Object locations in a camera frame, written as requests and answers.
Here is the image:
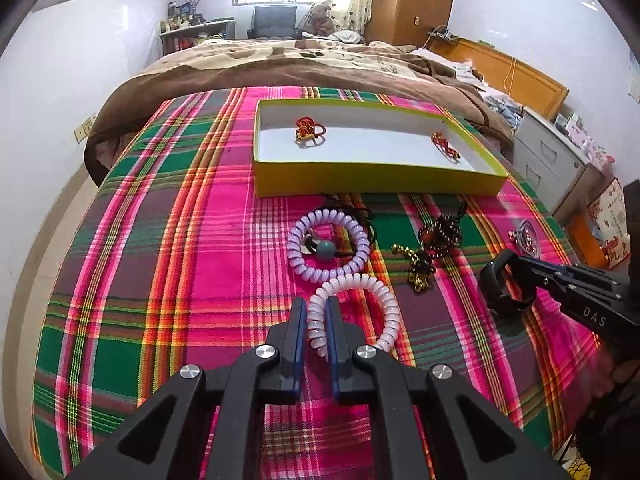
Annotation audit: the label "crumpled white blue bedding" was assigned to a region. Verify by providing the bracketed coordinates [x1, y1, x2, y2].
[415, 47, 526, 131]

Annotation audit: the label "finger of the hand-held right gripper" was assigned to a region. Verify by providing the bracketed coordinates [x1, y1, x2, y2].
[502, 249, 583, 281]
[520, 276, 576, 307]

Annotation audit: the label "dark armchair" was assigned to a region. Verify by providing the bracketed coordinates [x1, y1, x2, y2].
[246, 4, 303, 41]

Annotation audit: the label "black hair tie teal bead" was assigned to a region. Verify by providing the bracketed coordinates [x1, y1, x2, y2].
[304, 192, 383, 263]

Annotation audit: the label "brown teddy bear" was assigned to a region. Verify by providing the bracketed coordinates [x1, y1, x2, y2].
[304, 4, 335, 36]

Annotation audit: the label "grey drawer cabinet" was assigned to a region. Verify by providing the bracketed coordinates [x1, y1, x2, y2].
[510, 107, 611, 226]

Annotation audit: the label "small boxes on cabinet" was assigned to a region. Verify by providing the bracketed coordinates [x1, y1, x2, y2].
[555, 112, 616, 171]

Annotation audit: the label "brown fleece blanket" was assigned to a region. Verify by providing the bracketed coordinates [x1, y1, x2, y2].
[85, 39, 516, 186]

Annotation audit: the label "cluttered wooden shelf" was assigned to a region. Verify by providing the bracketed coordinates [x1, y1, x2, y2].
[159, 19, 237, 56]

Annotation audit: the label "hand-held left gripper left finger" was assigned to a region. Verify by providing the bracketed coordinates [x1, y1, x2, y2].
[65, 297, 307, 480]

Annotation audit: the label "red printed gift bag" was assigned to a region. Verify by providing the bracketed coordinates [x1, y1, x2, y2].
[570, 177, 631, 268]

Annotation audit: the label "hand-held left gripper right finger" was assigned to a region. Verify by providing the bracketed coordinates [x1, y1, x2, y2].
[326, 296, 571, 480]

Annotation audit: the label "yellow-green cardboard box tray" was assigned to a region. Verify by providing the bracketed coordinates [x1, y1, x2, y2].
[254, 98, 509, 198]

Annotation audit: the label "black wristband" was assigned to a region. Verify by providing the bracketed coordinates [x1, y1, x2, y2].
[479, 252, 540, 319]

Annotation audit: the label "purple spiral hair tie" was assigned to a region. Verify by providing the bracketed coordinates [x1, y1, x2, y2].
[286, 210, 373, 283]

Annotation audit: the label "dark bead bracelet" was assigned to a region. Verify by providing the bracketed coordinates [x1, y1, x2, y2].
[419, 200, 468, 260]

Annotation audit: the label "pink spiral hair tie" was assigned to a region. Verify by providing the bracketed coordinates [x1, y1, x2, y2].
[306, 274, 401, 356]

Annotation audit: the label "person's right forearm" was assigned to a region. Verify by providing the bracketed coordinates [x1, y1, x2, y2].
[575, 347, 640, 480]

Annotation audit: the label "orange wooden headboard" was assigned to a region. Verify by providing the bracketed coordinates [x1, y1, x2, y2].
[429, 36, 570, 121]

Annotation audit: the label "red knot ornament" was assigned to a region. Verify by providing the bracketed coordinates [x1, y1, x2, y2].
[431, 131, 461, 159]
[291, 116, 327, 150]

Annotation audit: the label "wall socket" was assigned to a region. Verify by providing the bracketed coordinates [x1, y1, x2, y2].
[74, 115, 97, 143]

